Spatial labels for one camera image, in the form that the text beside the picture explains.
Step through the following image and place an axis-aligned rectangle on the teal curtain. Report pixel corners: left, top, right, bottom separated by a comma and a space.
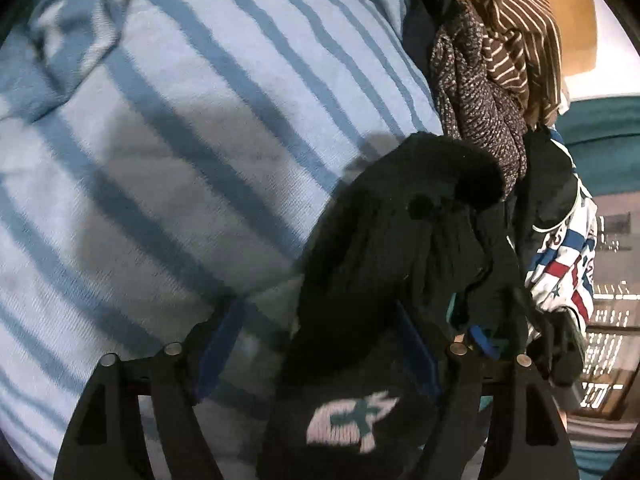
559, 99, 640, 197

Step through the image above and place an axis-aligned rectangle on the black garment with white piping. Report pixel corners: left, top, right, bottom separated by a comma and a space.
514, 129, 582, 263

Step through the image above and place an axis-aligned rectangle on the wooden headboard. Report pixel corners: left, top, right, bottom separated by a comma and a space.
514, 0, 602, 102

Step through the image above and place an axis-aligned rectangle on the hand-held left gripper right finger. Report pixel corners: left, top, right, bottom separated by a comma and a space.
395, 305, 573, 480

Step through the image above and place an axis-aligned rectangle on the brown striped shirt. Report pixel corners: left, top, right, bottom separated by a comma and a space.
449, 0, 567, 130

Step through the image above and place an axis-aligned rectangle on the star and stripe duvet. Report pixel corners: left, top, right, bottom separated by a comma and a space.
524, 130, 602, 333

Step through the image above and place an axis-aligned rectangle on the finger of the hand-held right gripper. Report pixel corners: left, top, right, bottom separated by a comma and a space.
467, 325, 503, 362

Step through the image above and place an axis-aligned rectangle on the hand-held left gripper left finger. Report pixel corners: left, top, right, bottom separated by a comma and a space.
52, 300, 246, 480

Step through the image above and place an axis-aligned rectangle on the dark speckled garment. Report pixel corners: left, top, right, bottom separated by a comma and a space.
429, 6, 529, 202

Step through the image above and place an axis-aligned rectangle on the black teal patterned sweater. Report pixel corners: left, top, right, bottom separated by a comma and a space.
257, 131, 532, 480

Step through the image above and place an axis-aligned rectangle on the light blue striped shirt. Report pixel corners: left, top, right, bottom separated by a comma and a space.
0, 0, 447, 480

